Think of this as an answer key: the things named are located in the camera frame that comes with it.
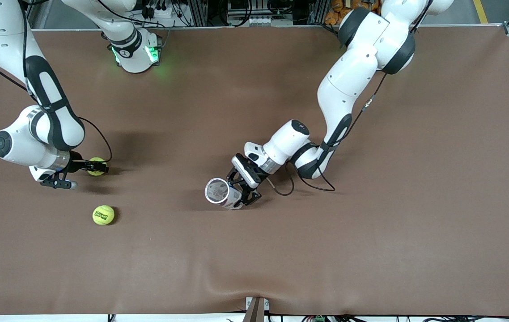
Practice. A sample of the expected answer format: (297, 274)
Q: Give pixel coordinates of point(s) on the white power strip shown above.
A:
(160, 11)

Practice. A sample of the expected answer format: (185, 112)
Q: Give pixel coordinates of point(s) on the plain yellow tennis ball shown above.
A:
(97, 160)

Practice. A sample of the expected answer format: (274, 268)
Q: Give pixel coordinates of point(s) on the green terminal connector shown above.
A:
(318, 319)

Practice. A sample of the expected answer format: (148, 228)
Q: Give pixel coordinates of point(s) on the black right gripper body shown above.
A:
(77, 166)

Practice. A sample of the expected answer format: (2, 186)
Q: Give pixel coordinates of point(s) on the Roland Garros yellow tennis ball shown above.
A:
(103, 215)

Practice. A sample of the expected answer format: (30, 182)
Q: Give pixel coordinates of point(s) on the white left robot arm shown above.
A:
(348, 85)

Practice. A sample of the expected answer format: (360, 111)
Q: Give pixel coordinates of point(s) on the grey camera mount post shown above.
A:
(256, 311)

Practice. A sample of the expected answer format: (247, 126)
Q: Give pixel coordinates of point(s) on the brown table mat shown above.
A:
(254, 250)

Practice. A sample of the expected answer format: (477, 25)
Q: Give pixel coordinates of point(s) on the Wilson tennis ball can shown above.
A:
(218, 191)

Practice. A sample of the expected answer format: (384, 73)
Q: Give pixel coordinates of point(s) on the orange snack bags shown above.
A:
(332, 18)

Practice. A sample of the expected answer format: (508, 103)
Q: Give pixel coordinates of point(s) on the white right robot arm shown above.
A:
(53, 120)

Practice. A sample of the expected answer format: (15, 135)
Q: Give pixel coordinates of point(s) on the white terminal block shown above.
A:
(254, 20)

